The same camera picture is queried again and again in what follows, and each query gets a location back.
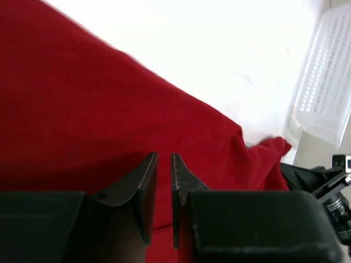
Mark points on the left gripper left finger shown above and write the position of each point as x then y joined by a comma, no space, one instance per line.
113,225

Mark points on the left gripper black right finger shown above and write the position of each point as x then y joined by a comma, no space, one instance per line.
248,226

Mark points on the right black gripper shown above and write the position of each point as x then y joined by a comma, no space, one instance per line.
332,180

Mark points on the red t shirt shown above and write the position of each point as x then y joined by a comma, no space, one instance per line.
77,115

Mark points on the white plastic basket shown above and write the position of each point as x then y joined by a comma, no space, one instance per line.
321,107

